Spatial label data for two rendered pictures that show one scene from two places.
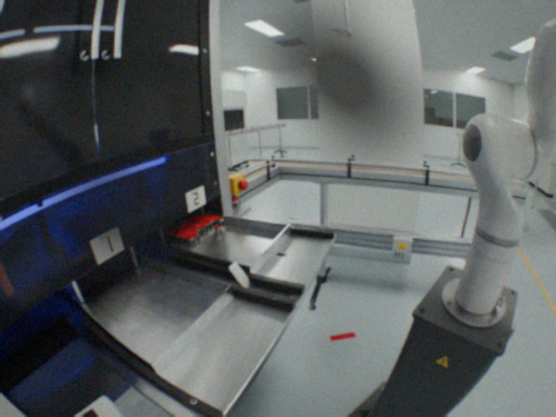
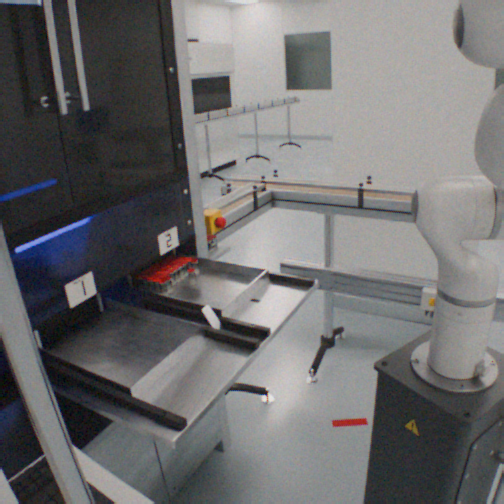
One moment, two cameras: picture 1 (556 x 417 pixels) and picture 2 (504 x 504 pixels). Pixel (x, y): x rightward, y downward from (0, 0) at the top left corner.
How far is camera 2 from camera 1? 0.50 m
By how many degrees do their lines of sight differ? 5
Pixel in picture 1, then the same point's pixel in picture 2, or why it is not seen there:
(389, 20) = not seen: outside the picture
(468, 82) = not seen: outside the picture
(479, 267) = (439, 324)
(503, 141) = (440, 208)
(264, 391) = (238, 488)
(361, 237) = (379, 287)
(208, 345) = (179, 375)
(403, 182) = not seen: hidden behind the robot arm
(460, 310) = (428, 370)
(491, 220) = (443, 278)
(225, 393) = (190, 409)
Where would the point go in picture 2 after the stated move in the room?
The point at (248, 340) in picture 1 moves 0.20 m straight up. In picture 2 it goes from (213, 372) to (203, 290)
